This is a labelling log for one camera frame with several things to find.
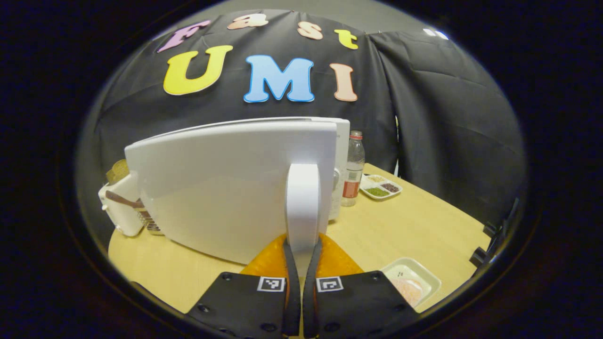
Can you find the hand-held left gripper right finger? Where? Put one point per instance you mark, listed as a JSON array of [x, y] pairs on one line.
[[310, 301]]

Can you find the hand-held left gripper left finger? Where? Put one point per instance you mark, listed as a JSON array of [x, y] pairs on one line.
[[292, 301]]

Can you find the pink food piece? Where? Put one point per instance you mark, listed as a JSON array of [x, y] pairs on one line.
[[407, 291]]

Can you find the cream speckled food plate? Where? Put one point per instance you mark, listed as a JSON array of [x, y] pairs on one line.
[[424, 278]]

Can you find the white microwave oven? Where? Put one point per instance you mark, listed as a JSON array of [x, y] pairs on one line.
[[226, 188]]

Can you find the white divided plate of beans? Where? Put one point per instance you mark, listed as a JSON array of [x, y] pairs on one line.
[[380, 187]]

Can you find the clear plastic bottle red label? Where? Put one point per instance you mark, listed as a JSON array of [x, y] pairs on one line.
[[353, 169]]

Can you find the white toaster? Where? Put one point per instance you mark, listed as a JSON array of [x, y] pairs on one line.
[[122, 216]]

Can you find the brown wooden utensil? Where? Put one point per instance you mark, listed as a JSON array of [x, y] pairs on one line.
[[122, 199]]

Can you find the toast bread slice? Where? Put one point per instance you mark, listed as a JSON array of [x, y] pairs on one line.
[[118, 170]]

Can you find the black backdrop cloth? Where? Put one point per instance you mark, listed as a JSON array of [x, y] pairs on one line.
[[447, 117]]

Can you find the ceiling light panel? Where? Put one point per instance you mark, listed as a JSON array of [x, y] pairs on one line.
[[435, 34]]

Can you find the black metal bracket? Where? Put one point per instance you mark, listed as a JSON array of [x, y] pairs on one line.
[[480, 256]]

